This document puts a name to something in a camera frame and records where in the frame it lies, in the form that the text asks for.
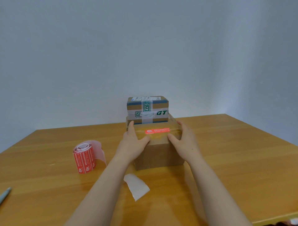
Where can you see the roll of red stickers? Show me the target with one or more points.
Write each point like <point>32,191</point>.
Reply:
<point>85,159</point>

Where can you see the person's left forearm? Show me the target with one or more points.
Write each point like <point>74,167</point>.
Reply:
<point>100,198</point>

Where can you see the person's right forearm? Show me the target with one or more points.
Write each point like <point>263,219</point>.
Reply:
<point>218,198</point>

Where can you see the white backing paper piece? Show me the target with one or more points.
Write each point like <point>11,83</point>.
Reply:
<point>137,187</point>

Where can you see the white tag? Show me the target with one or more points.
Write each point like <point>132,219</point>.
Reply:
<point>294,221</point>

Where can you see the box with green GT tape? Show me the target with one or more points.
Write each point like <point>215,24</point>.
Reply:
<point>135,106</point>

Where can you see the person's right hand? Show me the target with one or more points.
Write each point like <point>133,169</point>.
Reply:
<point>186,146</point>

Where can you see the person's left hand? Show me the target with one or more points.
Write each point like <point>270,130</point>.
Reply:
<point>130,149</point>

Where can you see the wide cardboard box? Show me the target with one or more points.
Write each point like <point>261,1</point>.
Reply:
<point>171,118</point>

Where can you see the single red label paper sticker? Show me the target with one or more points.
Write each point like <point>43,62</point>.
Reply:
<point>157,130</point>

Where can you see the cardboard box with torn tape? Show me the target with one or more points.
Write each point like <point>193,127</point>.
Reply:
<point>158,156</point>

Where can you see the light blue pen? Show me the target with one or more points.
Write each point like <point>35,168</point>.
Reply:
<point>5,195</point>

